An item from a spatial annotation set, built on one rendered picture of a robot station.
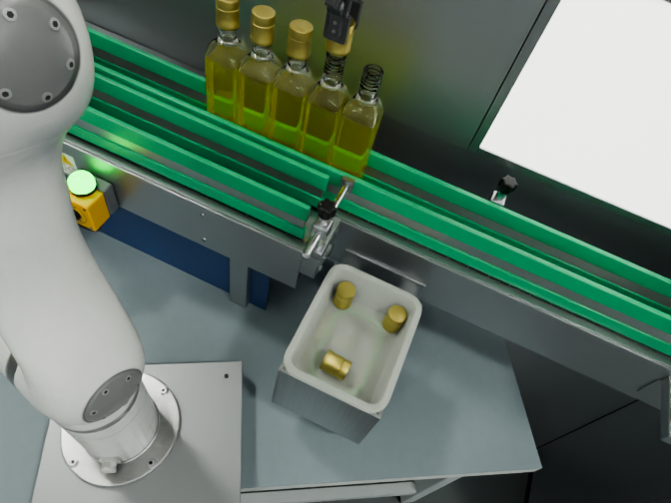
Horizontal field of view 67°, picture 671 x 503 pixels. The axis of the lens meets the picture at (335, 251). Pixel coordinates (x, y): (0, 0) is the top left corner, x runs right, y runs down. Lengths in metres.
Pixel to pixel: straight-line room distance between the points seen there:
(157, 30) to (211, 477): 0.85
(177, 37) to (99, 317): 0.72
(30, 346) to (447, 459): 0.79
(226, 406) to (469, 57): 0.71
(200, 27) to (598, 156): 0.75
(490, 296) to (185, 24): 0.77
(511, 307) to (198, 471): 0.60
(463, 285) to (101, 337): 0.60
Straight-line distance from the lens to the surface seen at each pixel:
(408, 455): 1.06
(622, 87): 0.85
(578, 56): 0.83
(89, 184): 0.98
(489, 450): 1.12
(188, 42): 1.12
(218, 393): 0.97
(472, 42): 0.84
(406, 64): 0.88
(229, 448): 0.94
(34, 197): 0.43
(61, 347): 0.54
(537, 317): 0.94
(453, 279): 0.91
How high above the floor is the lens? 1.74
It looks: 54 degrees down
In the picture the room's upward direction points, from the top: 17 degrees clockwise
